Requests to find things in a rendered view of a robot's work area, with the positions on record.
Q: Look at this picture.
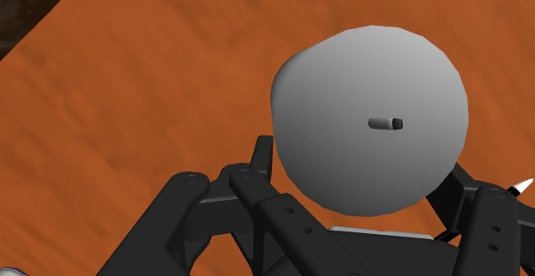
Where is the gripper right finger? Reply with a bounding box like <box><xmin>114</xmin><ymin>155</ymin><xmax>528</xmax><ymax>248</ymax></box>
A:
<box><xmin>425</xmin><ymin>163</ymin><xmax>535</xmax><ymax>276</ymax></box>

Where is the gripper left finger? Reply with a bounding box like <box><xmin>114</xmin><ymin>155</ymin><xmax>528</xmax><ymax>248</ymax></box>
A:
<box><xmin>95</xmin><ymin>135</ymin><xmax>370</xmax><ymax>276</ymax></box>

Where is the orange wooden table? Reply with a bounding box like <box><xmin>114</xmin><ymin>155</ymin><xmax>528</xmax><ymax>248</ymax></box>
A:
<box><xmin>0</xmin><ymin>0</ymin><xmax>535</xmax><ymax>276</ymax></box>

